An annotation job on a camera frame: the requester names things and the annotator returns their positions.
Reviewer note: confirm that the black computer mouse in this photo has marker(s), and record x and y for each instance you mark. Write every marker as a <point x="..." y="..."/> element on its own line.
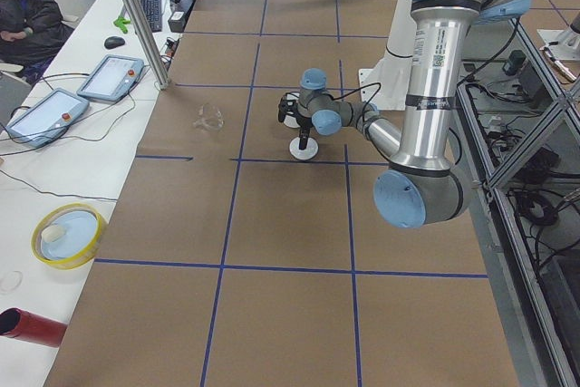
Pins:
<point x="113" y="42"/>

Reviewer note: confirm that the red cardboard tube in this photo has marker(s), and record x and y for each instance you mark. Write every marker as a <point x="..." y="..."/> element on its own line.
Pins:
<point x="22" y="325"/>

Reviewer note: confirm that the black keyboard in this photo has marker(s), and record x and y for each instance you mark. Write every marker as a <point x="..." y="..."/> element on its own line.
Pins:
<point x="153" y="12"/>

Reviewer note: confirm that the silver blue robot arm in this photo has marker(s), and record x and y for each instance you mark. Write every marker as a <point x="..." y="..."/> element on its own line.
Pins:
<point x="421" y="186"/>

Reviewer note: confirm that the far teach pendant tablet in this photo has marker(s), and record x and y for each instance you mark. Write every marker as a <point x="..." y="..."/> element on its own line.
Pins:
<point x="112" y="78"/>

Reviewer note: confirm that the clear round lid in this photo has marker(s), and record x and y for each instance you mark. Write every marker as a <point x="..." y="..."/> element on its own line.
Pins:
<point x="10" y="281"/>

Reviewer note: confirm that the white mug lid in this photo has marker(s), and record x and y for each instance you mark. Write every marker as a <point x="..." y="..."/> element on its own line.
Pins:
<point x="310" y="150"/>

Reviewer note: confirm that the white pedestal column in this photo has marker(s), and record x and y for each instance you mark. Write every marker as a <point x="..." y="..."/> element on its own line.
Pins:
<point x="386" y="84"/>

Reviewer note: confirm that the near teach pendant tablet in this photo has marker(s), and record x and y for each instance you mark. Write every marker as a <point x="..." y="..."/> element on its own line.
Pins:
<point x="48" y="119"/>

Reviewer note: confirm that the clear plastic funnel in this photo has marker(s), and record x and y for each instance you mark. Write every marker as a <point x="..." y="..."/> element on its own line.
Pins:
<point x="209" y="118"/>

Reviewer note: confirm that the aluminium frame post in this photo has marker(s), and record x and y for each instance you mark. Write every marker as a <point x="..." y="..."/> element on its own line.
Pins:
<point x="147" y="42"/>

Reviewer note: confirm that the green plastic toy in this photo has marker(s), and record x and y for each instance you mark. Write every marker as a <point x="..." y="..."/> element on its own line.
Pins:
<point x="122" y="23"/>

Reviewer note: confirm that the yellow tape roll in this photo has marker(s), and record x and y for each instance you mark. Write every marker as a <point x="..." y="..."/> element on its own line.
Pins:
<point x="69" y="236"/>

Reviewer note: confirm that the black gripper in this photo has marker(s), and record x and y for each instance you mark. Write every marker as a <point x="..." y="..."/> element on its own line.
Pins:
<point x="304" y="124"/>

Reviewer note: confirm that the seated person in black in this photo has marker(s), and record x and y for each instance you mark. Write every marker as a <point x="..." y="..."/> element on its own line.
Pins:
<point x="32" y="33"/>

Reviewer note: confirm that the teach pendant tablet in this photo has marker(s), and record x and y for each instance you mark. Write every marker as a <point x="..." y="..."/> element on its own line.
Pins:
<point x="48" y="119"/>
<point x="112" y="78"/>

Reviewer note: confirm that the black power adapter box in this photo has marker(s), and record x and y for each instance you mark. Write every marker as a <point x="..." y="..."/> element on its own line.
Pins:
<point x="177" y="22"/>

